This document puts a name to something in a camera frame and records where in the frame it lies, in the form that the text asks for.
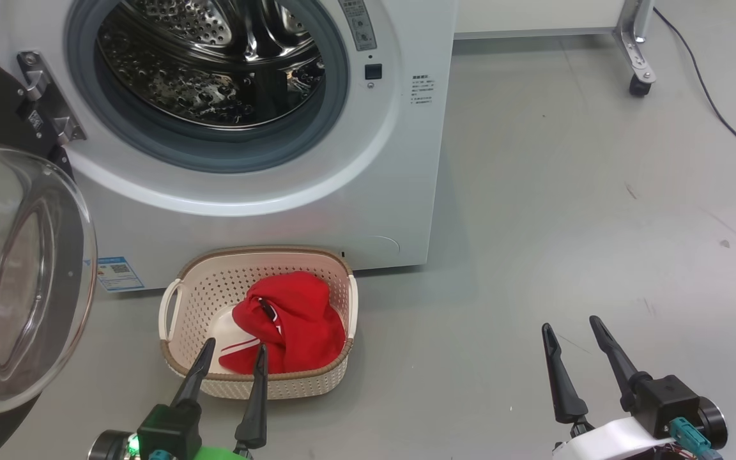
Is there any round black glass washer door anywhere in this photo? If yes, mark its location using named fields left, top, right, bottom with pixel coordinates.
left=0, top=40, right=99, bottom=460

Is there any thin black floor cable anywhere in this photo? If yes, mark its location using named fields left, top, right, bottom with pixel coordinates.
left=652, top=6, right=736, bottom=180

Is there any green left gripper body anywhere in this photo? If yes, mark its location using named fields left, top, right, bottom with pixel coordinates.
left=192, top=445, right=251, bottom=460

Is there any red garment with white stripes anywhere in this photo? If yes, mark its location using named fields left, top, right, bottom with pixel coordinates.
left=218, top=271, right=348, bottom=376

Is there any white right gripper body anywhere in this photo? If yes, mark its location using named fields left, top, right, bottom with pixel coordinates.
left=552, top=417, right=675, bottom=460

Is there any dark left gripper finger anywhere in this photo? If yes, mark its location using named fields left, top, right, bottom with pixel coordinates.
left=170, top=337, right=217, bottom=410
left=234, top=344, right=270, bottom=450

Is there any metal table leg with caster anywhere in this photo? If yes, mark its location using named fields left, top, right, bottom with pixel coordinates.
left=613, top=0, right=658, bottom=98

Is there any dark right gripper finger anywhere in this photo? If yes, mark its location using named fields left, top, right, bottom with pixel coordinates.
left=541, top=323, right=591, bottom=436
left=589, top=315, right=642, bottom=411

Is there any right arm cable teal plug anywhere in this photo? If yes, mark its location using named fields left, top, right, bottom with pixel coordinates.
left=667, top=417, right=714, bottom=460

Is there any blue white energy label sticker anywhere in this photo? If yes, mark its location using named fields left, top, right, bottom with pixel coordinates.
left=96, top=256, right=146, bottom=293

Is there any cream perforated laundry basket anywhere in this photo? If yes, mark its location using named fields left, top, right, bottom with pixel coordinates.
left=158, top=246, right=360, bottom=401

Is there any white washing machine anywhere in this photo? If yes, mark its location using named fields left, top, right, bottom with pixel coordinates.
left=0, top=0, right=459, bottom=293

